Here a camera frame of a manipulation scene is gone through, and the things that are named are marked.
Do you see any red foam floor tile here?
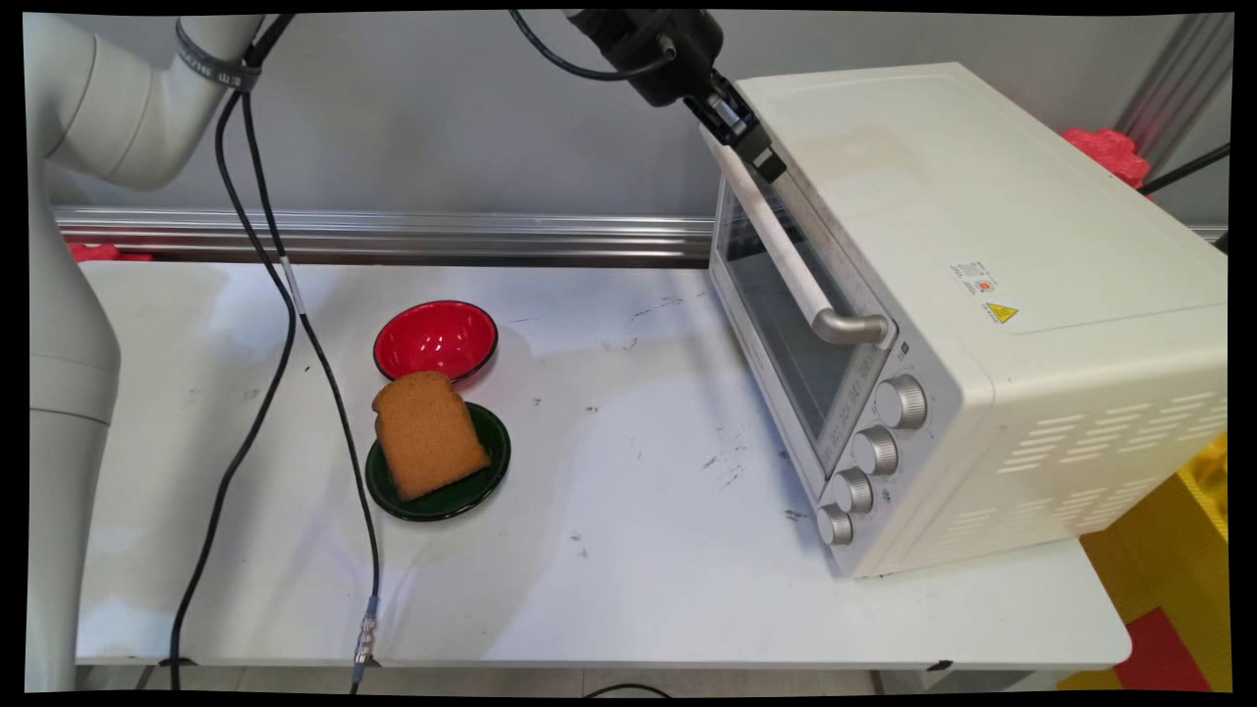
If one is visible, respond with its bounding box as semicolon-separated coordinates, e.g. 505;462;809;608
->
1113;607;1212;693

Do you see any yellow foam floor mat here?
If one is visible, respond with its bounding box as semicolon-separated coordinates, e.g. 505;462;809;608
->
1056;432;1231;693

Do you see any aluminium rail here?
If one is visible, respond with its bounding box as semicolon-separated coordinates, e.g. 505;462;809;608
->
54;205;718;269

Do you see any brown bread slice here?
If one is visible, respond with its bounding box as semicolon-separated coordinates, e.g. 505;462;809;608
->
372;370;491;502

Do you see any aluminium frame post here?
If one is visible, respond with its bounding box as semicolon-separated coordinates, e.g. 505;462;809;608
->
1115;14;1234;180

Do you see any white toaster oven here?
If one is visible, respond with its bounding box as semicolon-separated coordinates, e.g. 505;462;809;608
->
700;64;1229;580

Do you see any dark green plate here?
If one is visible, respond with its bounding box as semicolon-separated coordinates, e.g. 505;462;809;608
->
365;402;513;522

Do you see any black cable by post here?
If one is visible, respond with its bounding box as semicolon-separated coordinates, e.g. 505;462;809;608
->
1139;143;1231;196

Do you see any black cable with silver connector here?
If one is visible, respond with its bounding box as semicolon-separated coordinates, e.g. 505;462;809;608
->
239;15;382;694

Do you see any oven door with handle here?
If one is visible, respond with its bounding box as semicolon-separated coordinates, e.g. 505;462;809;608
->
700;123;900;497

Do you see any plain black cable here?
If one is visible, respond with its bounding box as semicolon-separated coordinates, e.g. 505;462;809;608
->
169;59;299;692

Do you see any red bowl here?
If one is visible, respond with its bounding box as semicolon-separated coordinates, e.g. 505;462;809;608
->
373;300;500;384

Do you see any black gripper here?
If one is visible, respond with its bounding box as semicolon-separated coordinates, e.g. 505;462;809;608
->
565;10;790;185

